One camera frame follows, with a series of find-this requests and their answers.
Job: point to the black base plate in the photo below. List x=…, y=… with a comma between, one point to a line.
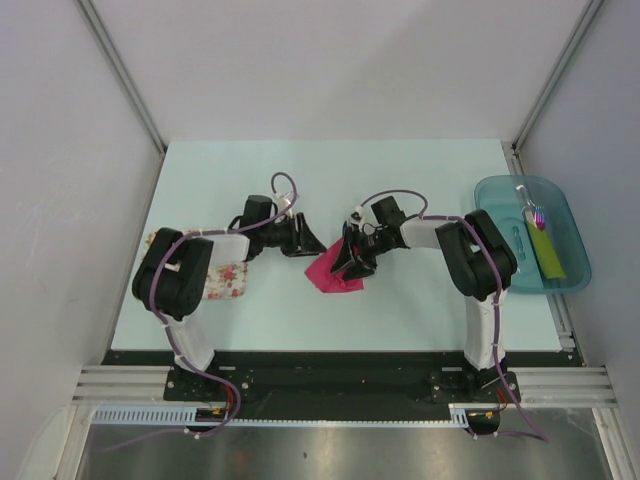
x=332, y=386

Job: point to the silver utensil in bin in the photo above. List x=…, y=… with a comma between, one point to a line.
x=527, y=205

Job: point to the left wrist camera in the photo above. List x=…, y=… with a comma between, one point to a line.
x=285, y=202

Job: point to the teal plastic bin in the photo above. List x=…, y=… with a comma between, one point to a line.
x=497, y=196

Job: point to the floral tray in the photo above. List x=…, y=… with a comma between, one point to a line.
x=225, y=280

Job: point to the aluminium frame rail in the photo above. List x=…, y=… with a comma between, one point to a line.
x=540, y=387

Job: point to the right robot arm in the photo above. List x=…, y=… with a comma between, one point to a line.
x=479, y=261

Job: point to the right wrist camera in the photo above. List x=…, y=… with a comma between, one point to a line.
x=356, y=219

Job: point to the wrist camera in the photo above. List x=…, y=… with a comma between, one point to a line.
x=285, y=202
x=356, y=219

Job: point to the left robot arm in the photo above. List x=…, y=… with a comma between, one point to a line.
x=264, y=228

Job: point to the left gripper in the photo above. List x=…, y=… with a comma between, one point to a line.
x=301, y=242

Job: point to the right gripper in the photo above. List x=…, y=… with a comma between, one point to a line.
x=366, y=265

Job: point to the iridescent fork in bin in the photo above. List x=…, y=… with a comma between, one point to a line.
x=539, y=218

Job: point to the pink paper napkin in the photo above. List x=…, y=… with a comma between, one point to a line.
x=318, y=273

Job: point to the white cable duct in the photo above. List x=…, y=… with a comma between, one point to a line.
x=145, y=415

